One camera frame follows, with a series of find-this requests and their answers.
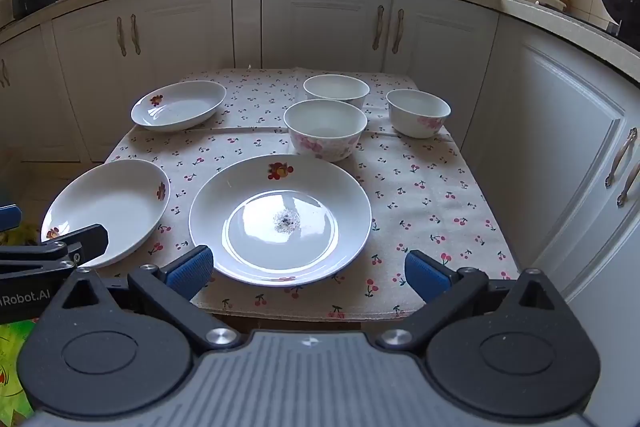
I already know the white bowl pink floral print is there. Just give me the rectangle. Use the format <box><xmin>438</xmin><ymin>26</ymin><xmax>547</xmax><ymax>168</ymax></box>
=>
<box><xmin>303</xmin><ymin>75</ymin><xmax>370</xmax><ymax>110</ymax></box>
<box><xmin>386</xmin><ymin>89</ymin><xmax>452</xmax><ymax>139</ymax></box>
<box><xmin>283</xmin><ymin>99</ymin><xmax>368</xmax><ymax>162</ymax></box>

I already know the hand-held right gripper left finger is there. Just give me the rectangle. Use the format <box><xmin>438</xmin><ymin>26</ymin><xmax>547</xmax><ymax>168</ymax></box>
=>
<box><xmin>60</xmin><ymin>244</ymin><xmax>241</xmax><ymax>350</ymax></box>

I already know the green printed box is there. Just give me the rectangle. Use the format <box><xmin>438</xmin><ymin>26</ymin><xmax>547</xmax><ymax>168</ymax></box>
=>
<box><xmin>0</xmin><ymin>317</ymin><xmax>38</xmax><ymax>413</ymax></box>

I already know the large round white plate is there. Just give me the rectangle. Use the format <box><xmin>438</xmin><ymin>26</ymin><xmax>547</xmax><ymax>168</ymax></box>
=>
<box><xmin>188</xmin><ymin>154</ymin><xmax>373</xmax><ymax>288</ymax></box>

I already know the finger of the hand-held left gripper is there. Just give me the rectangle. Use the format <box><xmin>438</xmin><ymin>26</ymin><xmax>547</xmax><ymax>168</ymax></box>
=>
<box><xmin>0</xmin><ymin>223</ymin><xmax>110</xmax><ymax>278</ymax></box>
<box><xmin>0</xmin><ymin>205</ymin><xmax>22</xmax><ymax>233</ymax></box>

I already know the white oval plate fruit print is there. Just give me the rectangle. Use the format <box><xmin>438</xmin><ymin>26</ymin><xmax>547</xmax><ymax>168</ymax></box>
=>
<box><xmin>41</xmin><ymin>159</ymin><xmax>171</xmax><ymax>269</ymax></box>
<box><xmin>131</xmin><ymin>80</ymin><xmax>227</xmax><ymax>132</ymax></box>

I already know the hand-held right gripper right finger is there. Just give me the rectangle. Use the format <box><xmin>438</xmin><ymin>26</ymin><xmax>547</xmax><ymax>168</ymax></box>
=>
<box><xmin>377</xmin><ymin>249</ymin><xmax>571</xmax><ymax>350</ymax></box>

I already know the cherry print tablecloth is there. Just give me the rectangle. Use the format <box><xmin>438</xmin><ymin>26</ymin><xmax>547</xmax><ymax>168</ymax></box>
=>
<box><xmin>102</xmin><ymin>67</ymin><xmax>521</xmax><ymax>323</ymax></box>

